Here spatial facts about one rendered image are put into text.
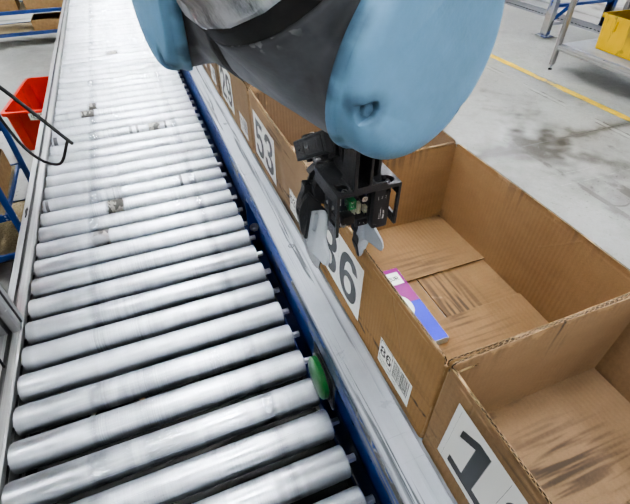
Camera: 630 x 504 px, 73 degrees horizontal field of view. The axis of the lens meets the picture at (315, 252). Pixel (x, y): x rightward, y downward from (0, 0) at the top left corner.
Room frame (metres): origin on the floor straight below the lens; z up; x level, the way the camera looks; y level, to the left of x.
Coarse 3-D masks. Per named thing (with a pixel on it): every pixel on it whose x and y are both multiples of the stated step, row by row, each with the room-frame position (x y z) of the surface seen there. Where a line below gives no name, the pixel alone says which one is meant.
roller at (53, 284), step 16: (208, 240) 0.79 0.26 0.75; (224, 240) 0.79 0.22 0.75; (240, 240) 0.80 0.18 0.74; (144, 256) 0.73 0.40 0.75; (160, 256) 0.74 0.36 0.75; (176, 256) 0.74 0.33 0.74; (192, 256) 0.75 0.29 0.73; (64, 272) 0.68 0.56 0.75; (80, 272) 0.68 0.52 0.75; (96, 272) 0.68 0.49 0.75; (112, 272) 0.69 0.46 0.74; (128, 272) 0.70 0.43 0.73; (32, 288) 0.64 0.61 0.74; (48, 288) 0.64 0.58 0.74; (64, 288) 0.65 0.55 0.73
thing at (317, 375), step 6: (312, 360) 0.39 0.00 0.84; (318, 360) 0.39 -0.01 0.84; (312, 366) 0.38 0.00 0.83; (318, 366) 0.38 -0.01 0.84; (312, 372) 0.38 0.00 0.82; (318, 372) 0.37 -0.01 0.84; (312, 378) 0.38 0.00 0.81; (318, 378) 0.36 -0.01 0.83; (324, 378) 0.36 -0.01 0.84; (318, 384) 0.36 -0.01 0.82; (324, 384) 0.35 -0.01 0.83; (318, 390) 0.36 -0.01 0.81; (324, 390) 0.35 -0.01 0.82; (324, 396) 0.35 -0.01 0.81
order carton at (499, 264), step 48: (432, 192) 0.70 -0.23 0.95; (480, 192) 0.63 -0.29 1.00; (384, 240) 0.63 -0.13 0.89; (432, 240) 0.63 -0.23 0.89; (480, 240) 0.60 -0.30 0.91; (528, 240) 0.52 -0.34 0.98; (576, 240) 0.45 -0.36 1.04; (336, 288) 0.49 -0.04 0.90; (384, 288) 0.36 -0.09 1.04; (432, 288) 0.51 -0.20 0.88; (480, 288) 0.51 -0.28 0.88; (528, 288) 0.48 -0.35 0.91; (576, 288) 0.42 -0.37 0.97; (624, 288) 0.37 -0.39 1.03; (384, 336) 0.35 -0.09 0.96; (480, 336) 0.40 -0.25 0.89; (432, 384) 0.26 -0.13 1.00
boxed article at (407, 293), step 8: (384, 272) 0.53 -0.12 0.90; (392, 272) 0.53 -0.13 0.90; (392, 280) 0.51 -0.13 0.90; (400, 280) 0.51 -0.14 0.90; (400, 288) 0.49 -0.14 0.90; (408, 288) 0.49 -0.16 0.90; (408, 296) 0.47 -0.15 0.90; (416, 296) 0.47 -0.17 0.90; (408, 304) 0.45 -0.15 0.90; (416, 304) 0.45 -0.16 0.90; (416, 312) 0.44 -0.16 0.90; (424, 312) 0.44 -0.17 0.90; (424, 320) 0.42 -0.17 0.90; (432, 320) 0.42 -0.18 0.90; (432, 328) 0.41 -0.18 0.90; (440, 328) 0.41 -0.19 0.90; (432, 336) 0.39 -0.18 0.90; (440, 336) 0.39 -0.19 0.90; (448, 336) 0.39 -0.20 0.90
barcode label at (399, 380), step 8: (384, 344) 0.34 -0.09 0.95; (384, 352) 0.34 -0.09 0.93; (384, 360) 0.34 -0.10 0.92; (392, 360) 0.32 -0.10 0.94; (384, 368) 0.33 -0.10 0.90; (392, 368) 0.32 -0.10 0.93; (400, 368) 0.30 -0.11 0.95; (392, 376) 0.32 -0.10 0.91; (400, 376) 0.30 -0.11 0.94; (400, 384) 0.30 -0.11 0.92; (408, 384) 0.29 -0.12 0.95; (400, 392) 0.29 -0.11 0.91; (408, 392) 0.28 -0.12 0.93
